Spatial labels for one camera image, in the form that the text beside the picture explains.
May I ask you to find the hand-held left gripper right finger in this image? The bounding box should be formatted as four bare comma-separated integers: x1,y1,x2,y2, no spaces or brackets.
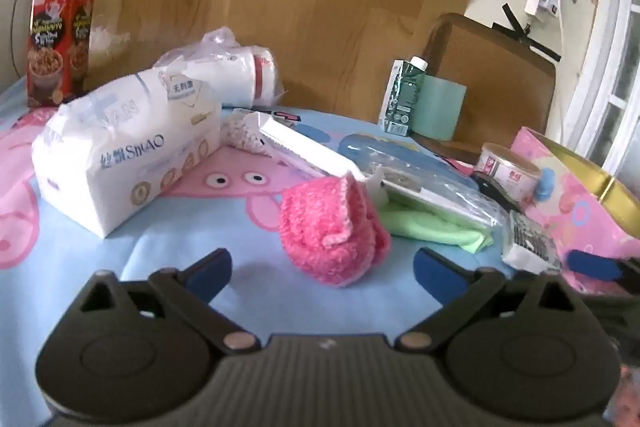
412,248,587,355

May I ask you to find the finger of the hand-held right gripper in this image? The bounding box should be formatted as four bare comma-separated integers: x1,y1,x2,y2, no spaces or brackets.
567,249,640,295

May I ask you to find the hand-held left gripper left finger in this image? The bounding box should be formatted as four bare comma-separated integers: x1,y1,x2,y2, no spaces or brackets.
75,248,262,355

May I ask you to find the green cloth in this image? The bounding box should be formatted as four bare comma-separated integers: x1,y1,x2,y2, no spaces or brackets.
375,199,496,254

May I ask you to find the white wet wipes pack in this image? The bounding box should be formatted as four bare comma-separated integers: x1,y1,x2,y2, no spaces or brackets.
501,209,565,277

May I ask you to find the pink knitted cloth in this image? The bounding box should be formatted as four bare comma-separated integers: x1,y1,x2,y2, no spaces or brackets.
279,174,392,289

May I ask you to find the blue cartoon printed blanket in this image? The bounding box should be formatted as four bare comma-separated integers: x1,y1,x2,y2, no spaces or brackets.
0,77,640,427

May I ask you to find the clear plastic bag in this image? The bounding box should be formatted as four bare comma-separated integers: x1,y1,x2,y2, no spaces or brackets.
340,134,507,232

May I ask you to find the black plastic object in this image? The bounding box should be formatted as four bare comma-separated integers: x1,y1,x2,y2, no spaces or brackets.
471,171,522,214

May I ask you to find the small pink-label can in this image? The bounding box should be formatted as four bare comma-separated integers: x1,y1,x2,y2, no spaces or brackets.
474,142,543,212

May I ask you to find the translucent blue plastic case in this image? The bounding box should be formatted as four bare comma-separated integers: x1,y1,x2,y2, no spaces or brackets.
339,133,451,174

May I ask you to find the white knitted cloth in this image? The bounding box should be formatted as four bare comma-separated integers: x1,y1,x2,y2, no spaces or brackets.
220,112,271,156

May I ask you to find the long white box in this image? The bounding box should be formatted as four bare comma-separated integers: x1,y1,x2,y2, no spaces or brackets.
252,111,369,181

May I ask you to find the white tissue pack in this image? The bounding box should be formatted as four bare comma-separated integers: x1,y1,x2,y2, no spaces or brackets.
31,68,223,239

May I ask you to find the green drink carton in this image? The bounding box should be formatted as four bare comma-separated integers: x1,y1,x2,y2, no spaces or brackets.
382,57,430,136

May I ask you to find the plastic bag of paper cups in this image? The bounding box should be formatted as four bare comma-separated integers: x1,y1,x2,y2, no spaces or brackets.
152,27,288,108

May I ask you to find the brown cardboard box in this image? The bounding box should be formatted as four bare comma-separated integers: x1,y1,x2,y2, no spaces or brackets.
417,13,558,164

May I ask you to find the red snack box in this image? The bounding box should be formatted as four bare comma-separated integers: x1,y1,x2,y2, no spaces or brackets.
26,0,99,108

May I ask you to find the white window frame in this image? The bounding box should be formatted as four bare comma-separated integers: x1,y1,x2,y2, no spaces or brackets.
565,0,640,168

